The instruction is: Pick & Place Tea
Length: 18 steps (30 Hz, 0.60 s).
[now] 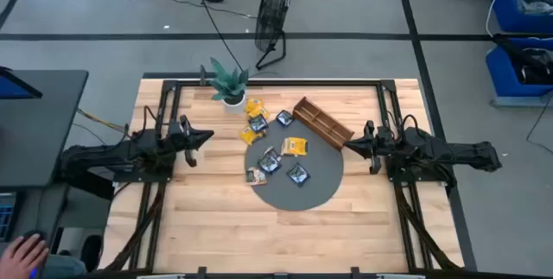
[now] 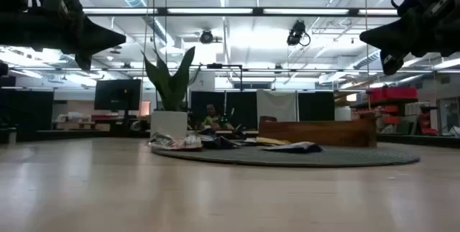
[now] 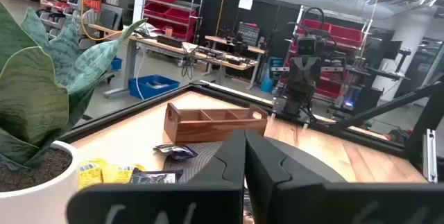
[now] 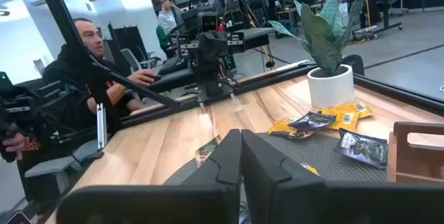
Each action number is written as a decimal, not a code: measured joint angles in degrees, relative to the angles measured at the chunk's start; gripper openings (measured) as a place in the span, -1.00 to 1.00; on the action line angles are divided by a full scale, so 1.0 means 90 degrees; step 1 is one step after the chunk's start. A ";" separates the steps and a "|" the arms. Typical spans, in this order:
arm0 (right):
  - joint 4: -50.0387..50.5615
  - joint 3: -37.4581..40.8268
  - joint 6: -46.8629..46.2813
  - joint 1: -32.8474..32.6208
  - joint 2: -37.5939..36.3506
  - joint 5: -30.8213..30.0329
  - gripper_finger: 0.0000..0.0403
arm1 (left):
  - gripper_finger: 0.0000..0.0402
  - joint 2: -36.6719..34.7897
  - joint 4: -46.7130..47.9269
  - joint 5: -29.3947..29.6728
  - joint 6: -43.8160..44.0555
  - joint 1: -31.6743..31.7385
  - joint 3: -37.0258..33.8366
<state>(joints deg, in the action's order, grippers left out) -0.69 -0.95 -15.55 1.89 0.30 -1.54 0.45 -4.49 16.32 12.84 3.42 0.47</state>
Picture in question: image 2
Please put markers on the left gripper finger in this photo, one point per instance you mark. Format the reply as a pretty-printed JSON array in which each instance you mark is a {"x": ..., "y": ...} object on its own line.
[
  {"x": 97, "y": 45},
  {"x": 95, "y": 31}
]

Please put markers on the white hanging sheet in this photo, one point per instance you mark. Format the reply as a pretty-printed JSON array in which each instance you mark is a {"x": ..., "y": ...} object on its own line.
[{"x": 276, "y": 104}]

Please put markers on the black overhead light bar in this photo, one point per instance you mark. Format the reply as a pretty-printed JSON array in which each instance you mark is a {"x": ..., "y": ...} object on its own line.
[{"x": 257, "y": 11}]

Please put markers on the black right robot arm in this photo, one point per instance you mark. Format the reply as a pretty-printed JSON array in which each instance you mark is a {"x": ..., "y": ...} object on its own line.
[{"x": 451, "y": 27}]

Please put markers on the person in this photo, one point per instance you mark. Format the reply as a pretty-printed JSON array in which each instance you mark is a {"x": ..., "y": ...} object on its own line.
[{"x": 214, "y": 119}]

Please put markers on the wooden tea organizer box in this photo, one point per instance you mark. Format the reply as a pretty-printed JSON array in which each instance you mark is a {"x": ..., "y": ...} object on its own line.
[{"x": 316, "y": 133}]

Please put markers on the cluttered office desk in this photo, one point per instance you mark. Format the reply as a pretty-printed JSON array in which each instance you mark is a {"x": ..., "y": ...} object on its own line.
[{"x": 77, "y": 119}]

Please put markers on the black round spot lamp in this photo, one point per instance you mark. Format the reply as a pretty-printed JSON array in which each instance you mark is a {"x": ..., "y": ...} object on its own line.
[{"x": 206, "y": 37}]

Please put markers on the black camera stand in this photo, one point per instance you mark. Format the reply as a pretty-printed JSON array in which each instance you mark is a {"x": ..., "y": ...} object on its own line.
[{"x": 215, "y": 65}]

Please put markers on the white plastic container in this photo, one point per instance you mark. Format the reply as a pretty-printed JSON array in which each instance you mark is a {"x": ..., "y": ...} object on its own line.
[{"x": 342, "y": 113}]

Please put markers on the tan tea packet with barcode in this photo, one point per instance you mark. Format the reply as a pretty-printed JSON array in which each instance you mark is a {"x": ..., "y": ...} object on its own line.
[{"x": 269, "y": 140}]

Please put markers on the black partition panel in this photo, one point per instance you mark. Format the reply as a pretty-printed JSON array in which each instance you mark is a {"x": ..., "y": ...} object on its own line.
[
  {"x": 32, "y": 110},
  {"x": 316, "y": 102},
  {"x": 244, "y": 106}
]

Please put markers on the large red storage bin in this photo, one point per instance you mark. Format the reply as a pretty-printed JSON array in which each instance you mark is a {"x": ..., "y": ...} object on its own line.
[{"x": 400, "y": 93}]

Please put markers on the black storage shelf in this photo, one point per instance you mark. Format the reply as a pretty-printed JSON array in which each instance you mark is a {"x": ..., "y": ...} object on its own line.
[{"x": 395, "y": 100}]

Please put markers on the white plant pot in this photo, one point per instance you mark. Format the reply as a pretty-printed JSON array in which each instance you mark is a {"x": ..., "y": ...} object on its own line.
[{"x": 169, "y": 124}]

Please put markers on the black computer monitor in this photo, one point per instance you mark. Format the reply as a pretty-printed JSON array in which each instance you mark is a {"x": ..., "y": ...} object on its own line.
[{"x": 117, "y": 95}]

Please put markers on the green snake plant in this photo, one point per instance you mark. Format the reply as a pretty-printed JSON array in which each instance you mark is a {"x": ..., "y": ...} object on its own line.
[{"x": 172, "y": 88}]

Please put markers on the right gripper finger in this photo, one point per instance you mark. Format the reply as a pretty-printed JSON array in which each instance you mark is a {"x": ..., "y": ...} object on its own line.
[
  {"x": 388, "y": 31},
  {"x": 384, "y": 44}
]

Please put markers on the dark blue tea packet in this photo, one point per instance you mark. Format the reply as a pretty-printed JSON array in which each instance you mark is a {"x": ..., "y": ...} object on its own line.
[{"x": 294, "y": 148}]

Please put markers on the brown vanilla apple tea packet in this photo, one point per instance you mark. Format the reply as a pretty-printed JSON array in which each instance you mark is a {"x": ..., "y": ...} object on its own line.
[{"x": 172, "y": 141}]

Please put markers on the round grey woven mat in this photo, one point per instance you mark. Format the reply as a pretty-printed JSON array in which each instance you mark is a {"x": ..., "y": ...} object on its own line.
[{"x": 287, "y": 158}]

